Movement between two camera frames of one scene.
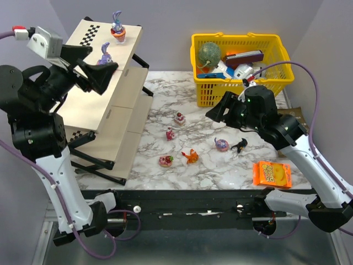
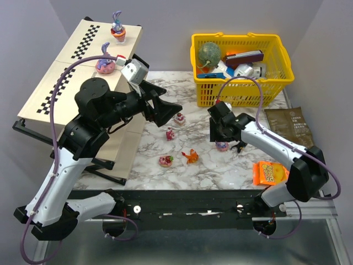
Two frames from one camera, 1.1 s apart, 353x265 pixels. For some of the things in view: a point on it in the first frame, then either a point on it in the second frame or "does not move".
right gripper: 230,111 -> 238,144
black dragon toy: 241,145 does not move
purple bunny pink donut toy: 221,144 does not move
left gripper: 71,72 -> 149,100
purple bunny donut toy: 106,57 does not move
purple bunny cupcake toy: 117,30 does not move
